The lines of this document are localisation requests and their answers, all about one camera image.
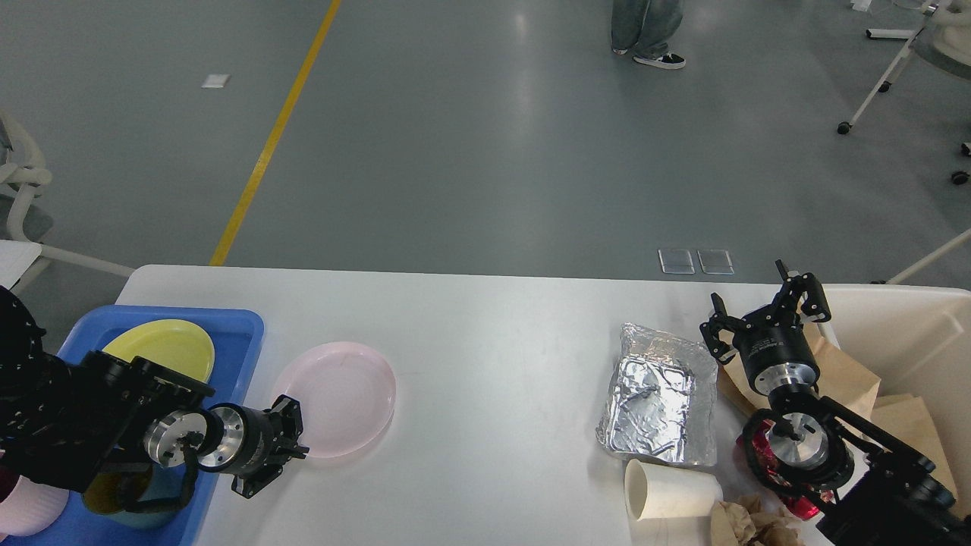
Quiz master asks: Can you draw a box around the white office chair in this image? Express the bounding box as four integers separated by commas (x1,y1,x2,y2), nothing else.
1,111,134,286

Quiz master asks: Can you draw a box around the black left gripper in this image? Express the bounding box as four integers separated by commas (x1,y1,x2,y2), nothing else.
199,394,309,500

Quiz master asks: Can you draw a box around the person in jeans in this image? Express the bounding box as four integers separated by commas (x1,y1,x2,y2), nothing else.
610,1,687,70

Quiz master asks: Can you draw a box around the brown paper bag in bin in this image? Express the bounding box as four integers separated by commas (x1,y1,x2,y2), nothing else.
871,394,960,500

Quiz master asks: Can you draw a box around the white side table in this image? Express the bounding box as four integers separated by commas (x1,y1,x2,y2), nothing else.
1,239,42,290

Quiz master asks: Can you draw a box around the red crushed can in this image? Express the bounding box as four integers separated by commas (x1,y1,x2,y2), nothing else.
736,409,834,521

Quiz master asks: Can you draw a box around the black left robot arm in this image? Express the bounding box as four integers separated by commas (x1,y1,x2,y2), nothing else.
1,289,309,514

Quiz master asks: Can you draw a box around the yellow plate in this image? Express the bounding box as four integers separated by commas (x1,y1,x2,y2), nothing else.
102,318,215,383

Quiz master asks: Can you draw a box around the crumpled aluminium foil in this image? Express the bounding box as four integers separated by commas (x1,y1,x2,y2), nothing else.
595,324,718,469

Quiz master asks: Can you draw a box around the green mug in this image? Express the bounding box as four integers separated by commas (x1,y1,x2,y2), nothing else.
82,467,181,531

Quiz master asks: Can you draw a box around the pink plate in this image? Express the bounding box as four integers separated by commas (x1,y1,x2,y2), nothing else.
273,341,398,459

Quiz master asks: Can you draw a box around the crumpled brown paper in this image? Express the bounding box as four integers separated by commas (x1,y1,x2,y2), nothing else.
709,495,805,545

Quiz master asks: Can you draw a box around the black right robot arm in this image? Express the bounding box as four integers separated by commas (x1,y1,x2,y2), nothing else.
699,262,970,545

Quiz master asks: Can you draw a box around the white paper cup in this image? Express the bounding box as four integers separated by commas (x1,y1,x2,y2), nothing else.
624,459,724,521

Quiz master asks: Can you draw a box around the pink ribbed cup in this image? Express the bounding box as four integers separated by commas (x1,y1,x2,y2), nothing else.
1,467,70,538

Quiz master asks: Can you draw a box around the white waste bin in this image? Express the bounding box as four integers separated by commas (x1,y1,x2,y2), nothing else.
822,284,970,516

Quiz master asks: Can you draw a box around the blue plastic tray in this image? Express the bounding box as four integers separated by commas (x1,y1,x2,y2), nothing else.
2,305,264,545

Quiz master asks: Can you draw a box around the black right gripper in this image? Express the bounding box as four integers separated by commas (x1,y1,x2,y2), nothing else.
699,259,831,395

